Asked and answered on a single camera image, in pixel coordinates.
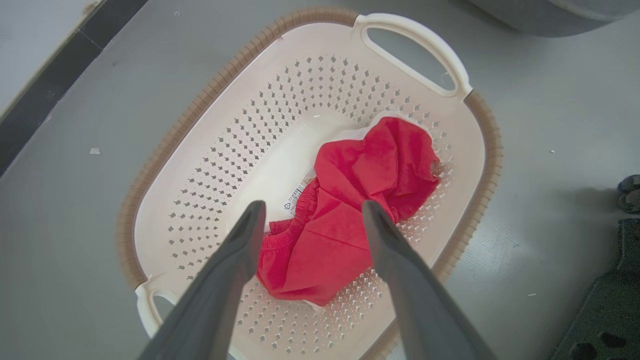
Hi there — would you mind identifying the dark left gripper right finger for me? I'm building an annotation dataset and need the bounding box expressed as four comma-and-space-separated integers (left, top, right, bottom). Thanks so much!
361, 200, 496, 360

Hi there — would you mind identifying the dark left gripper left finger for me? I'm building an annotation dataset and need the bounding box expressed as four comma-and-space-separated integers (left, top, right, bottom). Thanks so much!
137, 200, 267, 360

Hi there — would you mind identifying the red shorts elastic waist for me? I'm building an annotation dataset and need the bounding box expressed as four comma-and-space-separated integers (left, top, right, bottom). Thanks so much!
256, 111, 442, 308

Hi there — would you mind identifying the grey fabric sofa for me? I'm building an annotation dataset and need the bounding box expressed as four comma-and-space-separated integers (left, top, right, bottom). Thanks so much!
467, 0, 640, 38

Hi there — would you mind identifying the white printed basket label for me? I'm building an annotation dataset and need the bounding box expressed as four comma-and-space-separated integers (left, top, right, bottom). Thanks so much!
282, 182, 308, 213

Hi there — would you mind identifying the white laundry basket brown rim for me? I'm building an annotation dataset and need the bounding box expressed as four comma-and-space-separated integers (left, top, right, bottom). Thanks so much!
116, 6, 505, 360

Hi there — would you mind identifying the black baseboard strip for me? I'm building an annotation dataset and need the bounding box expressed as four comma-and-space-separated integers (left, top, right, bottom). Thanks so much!
0, 0, 149, 178

